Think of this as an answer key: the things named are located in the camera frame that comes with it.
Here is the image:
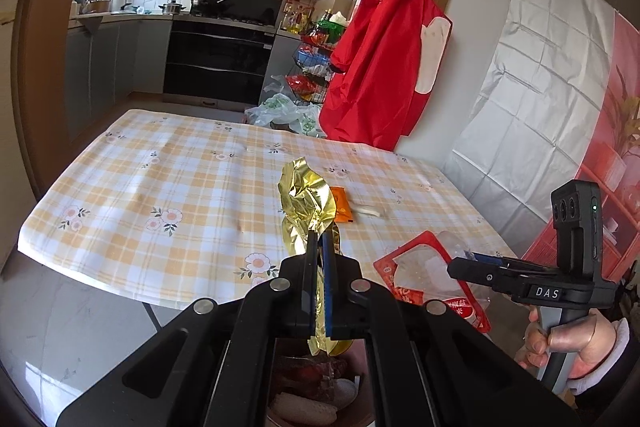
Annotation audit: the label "gold foil wrapper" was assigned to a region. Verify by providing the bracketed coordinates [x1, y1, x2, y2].
[277, 157, 351, 359]

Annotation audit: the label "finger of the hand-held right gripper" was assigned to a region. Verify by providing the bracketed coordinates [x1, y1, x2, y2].
[447, 258, 527, 303]
[467, 251, 559, 276]

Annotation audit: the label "black built-in oven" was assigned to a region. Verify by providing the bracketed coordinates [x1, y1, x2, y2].
[162, 17, 279, 106]

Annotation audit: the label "white wall sheet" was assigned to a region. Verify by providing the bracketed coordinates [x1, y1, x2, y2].
[442, 0, 617, 259]

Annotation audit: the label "yellow checked floral tablecloth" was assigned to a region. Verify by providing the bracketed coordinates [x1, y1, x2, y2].
[17, 108, 519, 308]

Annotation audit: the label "mauve plastic bin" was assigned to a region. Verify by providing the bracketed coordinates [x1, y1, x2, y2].
[265, 339, 377, 427]

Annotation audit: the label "cooking oil bottles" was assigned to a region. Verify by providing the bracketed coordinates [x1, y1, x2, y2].
[279, 0, 314, 33]

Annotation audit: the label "person's right hand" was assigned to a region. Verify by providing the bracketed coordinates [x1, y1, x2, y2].
[515, 307, 621, 382]

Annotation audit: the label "wire storage rack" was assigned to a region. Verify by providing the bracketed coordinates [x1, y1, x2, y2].
[285, 19, 347, 108]

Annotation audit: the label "grey lower cabinets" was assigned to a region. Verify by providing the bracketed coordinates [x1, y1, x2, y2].
[65, 14, 174, 144]

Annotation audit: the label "red apron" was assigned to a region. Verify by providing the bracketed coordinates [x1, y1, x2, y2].
[319, 0, 454, 154]

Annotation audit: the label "orange packet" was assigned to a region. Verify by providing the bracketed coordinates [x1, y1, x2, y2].
[327, 187, 356, 224]

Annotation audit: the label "cardboard box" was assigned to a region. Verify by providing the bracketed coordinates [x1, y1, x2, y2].
[316, 0, 354, 26]

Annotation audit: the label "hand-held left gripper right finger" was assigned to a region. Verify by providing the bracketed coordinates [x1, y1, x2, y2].
[324, 234, 583, 427]

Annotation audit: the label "black wok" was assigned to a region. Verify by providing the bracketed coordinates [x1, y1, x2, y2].
[192, 0, 231, 16]

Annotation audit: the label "person's right forearm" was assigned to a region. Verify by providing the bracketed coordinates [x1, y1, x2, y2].
[567, 317, 640, 427]

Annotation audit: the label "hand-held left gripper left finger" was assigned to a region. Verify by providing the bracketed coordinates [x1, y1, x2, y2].
[55, 232, 327, 427]

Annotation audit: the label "wooden door frame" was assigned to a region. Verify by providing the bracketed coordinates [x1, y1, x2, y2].
[10, 0, 477, 198]

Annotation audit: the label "white green plastic bags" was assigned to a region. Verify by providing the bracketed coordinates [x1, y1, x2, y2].
[244, 76, 327, 140]

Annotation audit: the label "clear bag with red label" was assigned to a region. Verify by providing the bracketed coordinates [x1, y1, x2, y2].
[372, 229, 494, 336]

